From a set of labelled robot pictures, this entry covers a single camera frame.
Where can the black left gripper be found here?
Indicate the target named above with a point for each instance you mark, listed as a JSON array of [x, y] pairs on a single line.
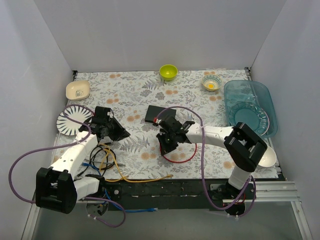
[[114, 129]]

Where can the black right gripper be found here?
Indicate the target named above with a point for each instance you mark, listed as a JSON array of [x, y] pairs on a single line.
[[164, 142]]

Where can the dark grey network switch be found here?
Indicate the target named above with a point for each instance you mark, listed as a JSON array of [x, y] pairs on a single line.
[[154, 111]]

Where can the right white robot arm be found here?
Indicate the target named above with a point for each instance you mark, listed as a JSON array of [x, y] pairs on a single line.
[[244, 146]]

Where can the floral patterned table mat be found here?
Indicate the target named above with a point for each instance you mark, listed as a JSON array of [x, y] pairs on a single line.
[[138, 156]]

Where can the blue striped white plate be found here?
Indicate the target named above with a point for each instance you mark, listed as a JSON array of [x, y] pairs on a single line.
[[77, 113]]

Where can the cream square dish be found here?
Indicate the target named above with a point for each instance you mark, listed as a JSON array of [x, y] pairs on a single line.
[[77, 90]]

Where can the lime green bowl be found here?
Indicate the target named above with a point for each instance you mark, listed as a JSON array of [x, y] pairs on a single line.
[[168, 72]]

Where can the patterned yellow centre bowl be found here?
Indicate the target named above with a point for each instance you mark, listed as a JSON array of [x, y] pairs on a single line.
[[211, 82]]

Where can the teal glass plate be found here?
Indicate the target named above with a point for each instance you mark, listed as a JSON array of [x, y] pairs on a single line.
[[251, 114]]

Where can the teal plastic tray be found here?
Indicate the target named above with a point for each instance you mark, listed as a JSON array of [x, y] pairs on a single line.
[[254, 92]]

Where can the white bowl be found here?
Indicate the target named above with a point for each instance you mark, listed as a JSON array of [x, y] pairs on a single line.
[[268, 159]]

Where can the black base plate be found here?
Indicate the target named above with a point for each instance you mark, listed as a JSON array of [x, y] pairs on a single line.
[[173, 194]]

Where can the aluminium frame rail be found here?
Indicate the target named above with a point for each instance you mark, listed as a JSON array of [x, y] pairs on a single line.
[[276, 214]]

